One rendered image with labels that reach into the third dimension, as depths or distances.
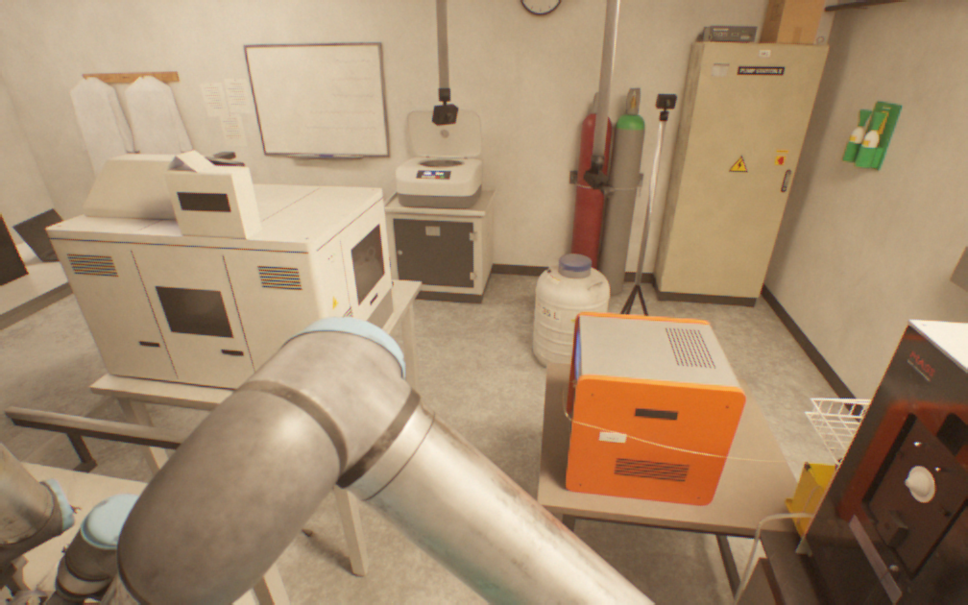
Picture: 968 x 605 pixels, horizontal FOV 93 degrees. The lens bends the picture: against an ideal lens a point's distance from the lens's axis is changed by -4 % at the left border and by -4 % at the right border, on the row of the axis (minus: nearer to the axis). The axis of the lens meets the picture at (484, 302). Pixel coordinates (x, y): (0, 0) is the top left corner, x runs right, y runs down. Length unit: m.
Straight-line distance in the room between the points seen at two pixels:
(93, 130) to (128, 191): 4.06
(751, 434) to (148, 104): 5.17
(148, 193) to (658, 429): 1.66
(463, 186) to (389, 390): 3.25
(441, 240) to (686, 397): 2.75
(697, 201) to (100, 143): 5.36
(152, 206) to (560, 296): 2.08
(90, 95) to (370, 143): 2.64
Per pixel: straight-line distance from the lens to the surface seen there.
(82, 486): 1.67
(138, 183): 1.86
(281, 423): 0.40
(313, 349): 0.46
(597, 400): 1.33
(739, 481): 1.75
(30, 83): 6.47
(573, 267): 2.95
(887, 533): 1.26
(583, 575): 0.56
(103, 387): 2.05
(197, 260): 1.56
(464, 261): 3.80
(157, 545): 0.42
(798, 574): 1.56
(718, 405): 1.38
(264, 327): 1.55
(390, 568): 2.28
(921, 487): 1.18
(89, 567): 1.01
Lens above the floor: 1.89
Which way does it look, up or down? 28 degrees down
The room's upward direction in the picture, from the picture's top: straight up
